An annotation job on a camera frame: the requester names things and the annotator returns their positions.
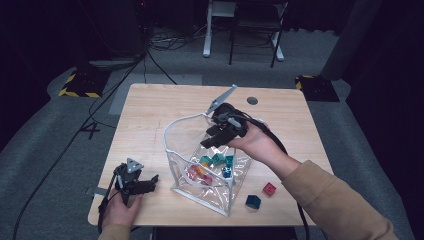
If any red toy block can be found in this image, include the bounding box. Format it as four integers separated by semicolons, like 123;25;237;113
262;182;277;197

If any right hand-held gripper cable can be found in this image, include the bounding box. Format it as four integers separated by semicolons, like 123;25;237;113
238;112;311;240

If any person's left hand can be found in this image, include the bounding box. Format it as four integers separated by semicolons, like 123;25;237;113
101;195;143;228

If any tangle of floor cables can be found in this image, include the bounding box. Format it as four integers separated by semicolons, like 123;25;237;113
148;24;209;52

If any hand-held gripper cable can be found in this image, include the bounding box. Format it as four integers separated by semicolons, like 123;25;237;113
238;112;311;240
96;166;119;231

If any grey curtain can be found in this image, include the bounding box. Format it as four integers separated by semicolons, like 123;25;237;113
320;0;384;81

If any dark blue toy block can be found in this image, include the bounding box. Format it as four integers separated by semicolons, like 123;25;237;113
245;194;262;211

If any person's right hand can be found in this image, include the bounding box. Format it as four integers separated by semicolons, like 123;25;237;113
228;120;288;168

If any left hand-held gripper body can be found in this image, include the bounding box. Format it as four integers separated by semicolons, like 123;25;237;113
114;157;145;205

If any left hand-held gripper cable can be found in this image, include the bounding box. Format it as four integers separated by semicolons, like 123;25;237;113
96;166;119;231

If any black yellow striped stand base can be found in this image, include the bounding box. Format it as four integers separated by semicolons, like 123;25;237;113
294;74;340;103
58;68;111;99

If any clear plastic storage bag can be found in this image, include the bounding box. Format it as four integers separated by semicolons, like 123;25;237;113
163;112;254;218

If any black metal chair frame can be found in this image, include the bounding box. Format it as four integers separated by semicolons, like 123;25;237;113
228;0;289;69

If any grey flat stand base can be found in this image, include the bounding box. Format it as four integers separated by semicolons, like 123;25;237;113
88;58;140;70

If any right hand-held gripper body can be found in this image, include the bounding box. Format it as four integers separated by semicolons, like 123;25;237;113
205;84;249;138

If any white desk leg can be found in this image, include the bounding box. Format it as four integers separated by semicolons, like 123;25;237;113
202;0;238;58
270;3;289;62

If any long black floor cable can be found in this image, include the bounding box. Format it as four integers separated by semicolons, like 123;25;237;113
11;49;149;240

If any dark equipment cabinet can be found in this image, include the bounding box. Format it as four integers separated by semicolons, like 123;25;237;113
75;0;155;61

